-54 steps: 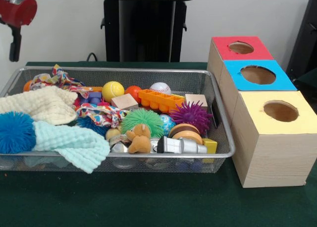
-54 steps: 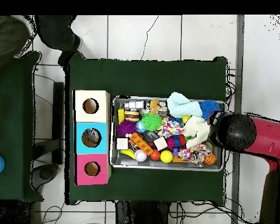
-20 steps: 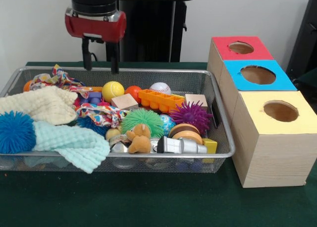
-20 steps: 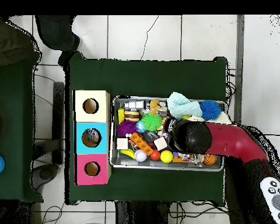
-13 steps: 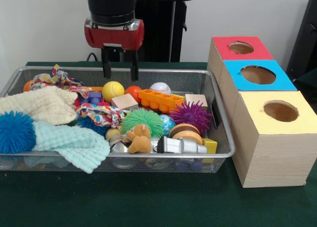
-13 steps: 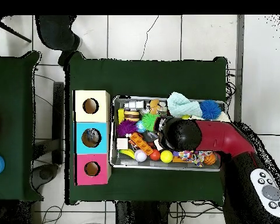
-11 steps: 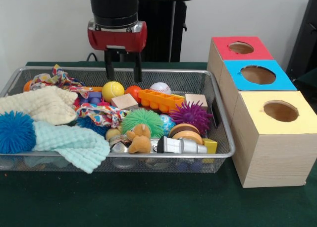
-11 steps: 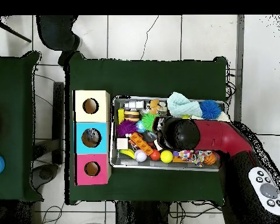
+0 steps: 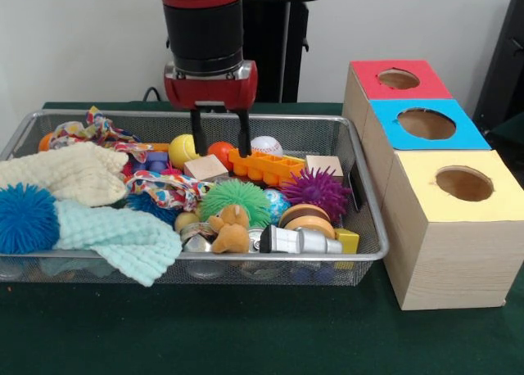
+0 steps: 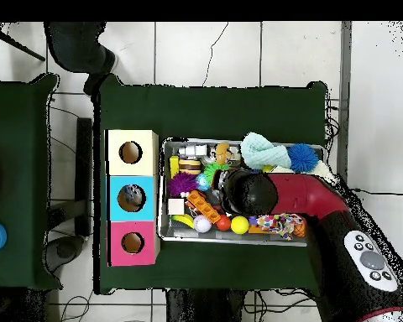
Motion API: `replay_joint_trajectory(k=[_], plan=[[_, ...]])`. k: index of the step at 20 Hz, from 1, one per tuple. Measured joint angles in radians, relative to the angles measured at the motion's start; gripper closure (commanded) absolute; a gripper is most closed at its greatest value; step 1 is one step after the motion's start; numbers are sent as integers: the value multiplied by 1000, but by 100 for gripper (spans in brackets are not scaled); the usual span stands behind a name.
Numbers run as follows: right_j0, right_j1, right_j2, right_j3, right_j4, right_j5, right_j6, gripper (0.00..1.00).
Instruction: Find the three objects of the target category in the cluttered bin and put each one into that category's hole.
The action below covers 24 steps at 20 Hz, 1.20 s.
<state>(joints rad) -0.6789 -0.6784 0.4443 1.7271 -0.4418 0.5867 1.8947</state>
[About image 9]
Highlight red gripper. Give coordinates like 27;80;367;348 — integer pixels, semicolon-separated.
163;60;259;158

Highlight light blue waffle cloth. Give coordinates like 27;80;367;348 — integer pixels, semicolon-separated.
52;198;183;288

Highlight cream knitted cloth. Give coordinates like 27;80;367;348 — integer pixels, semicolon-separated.
0;141;130;208

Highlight blue spiky rubber ball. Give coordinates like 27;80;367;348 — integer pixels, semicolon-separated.
0;183;61;255

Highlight shallow clear mesh bin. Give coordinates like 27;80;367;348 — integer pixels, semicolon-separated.
0;108;391;288

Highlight wooden box with three holes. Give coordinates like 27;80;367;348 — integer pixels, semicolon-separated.
342;59;524;310

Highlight smooth orange ball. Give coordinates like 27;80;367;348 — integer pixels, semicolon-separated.
207;141;237;170

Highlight yellow tennis ball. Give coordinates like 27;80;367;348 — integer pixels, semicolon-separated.
168;133;200;169

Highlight small white baseball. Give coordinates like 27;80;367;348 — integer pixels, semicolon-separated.
250;136;283;157

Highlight orange toy building brick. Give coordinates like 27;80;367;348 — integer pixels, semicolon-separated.
228;146;308;187

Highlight green spiky rubber ball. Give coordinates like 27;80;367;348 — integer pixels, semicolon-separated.
200;179;272;228

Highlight colourful patterned cloth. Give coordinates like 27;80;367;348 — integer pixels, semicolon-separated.
124;172;214;211
47;106;155;163

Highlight purple spiky rubber ball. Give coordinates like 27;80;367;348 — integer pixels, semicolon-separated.
281;166;354;224

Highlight dark green table cloth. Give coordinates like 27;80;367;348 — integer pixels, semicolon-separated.
0;100;524;375

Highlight black equipment case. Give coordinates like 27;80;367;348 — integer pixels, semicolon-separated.
472;0;524;147

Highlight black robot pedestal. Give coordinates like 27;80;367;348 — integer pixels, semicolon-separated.
241;0;331;104

